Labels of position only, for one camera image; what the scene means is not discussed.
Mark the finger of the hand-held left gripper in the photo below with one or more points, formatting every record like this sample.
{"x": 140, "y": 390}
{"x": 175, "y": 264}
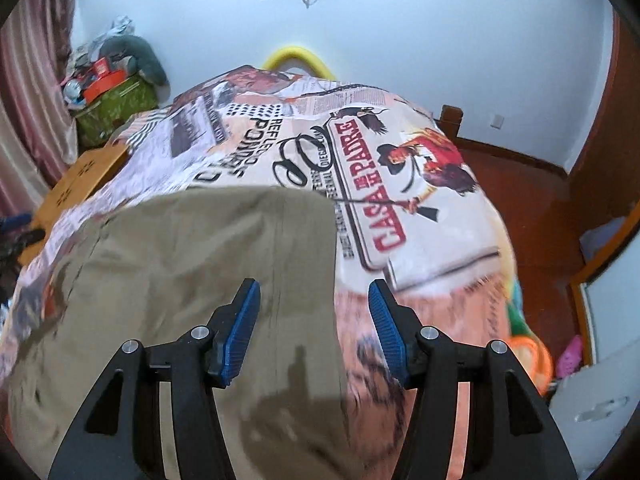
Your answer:
{"x": 27, "y": 235}

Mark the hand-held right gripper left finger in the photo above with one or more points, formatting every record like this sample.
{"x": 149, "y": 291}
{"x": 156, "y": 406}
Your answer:
{"x": 242, "y": 330}

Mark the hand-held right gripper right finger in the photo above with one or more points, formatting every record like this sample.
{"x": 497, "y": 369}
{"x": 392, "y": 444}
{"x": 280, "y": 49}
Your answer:
{"x": 387, "y": 332}

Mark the khaki pants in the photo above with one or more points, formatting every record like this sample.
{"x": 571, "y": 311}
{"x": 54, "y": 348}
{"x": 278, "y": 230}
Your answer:
{"x": 165, "y": 270}

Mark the cardboard box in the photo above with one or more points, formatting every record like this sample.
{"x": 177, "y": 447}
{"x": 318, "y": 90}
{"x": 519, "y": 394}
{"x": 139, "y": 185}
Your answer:
{"x": 77, "y": 180}

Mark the printed blanket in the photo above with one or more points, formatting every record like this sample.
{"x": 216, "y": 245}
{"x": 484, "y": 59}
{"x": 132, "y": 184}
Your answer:
{"x": 430, "y": 240}

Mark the orange green plastic toy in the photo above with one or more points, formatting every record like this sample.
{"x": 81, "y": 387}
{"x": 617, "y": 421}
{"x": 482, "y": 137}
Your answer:
{"x": 532, "y": 355}

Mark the green patterned bag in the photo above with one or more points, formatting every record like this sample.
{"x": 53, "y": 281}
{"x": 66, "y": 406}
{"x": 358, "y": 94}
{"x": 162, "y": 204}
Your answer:
{"x": 112, "y": 107}

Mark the pink striped curtain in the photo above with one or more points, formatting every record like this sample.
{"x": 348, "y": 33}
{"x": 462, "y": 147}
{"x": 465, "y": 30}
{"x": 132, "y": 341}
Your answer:
{"x": 30, "y": 75}

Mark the orange box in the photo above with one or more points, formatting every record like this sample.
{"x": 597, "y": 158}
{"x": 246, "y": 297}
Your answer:
{"x": 102, "y": 82}

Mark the pink slipper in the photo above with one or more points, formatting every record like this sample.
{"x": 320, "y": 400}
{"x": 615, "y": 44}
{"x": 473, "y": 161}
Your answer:
{"x": 571, "y": 356}

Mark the wooden framed panel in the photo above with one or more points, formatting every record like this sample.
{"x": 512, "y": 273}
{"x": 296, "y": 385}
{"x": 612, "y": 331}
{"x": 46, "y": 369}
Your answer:
{"x": 582, "y": 305}

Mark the white plastic board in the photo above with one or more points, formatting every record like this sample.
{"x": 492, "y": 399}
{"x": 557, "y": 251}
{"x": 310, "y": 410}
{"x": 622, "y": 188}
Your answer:
{"x": 595, "y": 405}

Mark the yellow foam hoop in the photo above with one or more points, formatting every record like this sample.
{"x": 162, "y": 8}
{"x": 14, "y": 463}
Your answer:
{"x": 295, "y": 53}

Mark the wooden wardrobe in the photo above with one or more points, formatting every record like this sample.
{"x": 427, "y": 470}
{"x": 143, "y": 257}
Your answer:
{"x": 605, "y": 135}

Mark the wooden bed frame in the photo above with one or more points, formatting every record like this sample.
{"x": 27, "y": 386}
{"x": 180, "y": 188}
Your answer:
{"x": 452, "y": 120}

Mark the white wall socket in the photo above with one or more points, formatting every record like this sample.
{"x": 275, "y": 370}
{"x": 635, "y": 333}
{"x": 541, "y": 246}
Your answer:
{"x": 497, "y": 121}

